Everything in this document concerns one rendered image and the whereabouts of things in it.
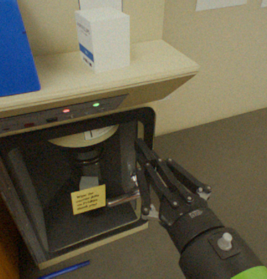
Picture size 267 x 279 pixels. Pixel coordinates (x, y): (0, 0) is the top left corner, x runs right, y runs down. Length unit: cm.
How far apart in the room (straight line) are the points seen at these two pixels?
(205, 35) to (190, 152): 45
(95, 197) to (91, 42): 38
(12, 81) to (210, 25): 87
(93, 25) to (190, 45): 76
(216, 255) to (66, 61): 31
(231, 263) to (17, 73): 31
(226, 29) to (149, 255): 85
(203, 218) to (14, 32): 31
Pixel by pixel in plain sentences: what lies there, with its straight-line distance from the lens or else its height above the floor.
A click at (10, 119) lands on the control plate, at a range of 35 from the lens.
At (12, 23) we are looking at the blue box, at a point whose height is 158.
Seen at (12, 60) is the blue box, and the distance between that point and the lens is 30.
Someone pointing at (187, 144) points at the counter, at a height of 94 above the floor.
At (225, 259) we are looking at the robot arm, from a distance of 35.
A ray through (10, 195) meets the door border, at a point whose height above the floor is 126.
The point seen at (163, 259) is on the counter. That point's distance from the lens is 79.
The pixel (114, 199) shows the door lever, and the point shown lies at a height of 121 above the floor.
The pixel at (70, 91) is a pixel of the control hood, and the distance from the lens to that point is 31.
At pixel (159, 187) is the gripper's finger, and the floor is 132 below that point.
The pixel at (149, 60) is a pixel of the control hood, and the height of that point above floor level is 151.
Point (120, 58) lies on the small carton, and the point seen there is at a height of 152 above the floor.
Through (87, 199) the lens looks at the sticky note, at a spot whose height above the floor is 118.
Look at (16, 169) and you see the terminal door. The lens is 50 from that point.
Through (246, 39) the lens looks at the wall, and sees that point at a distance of 122.
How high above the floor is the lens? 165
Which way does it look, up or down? 40 degrees down
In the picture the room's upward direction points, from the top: straight up
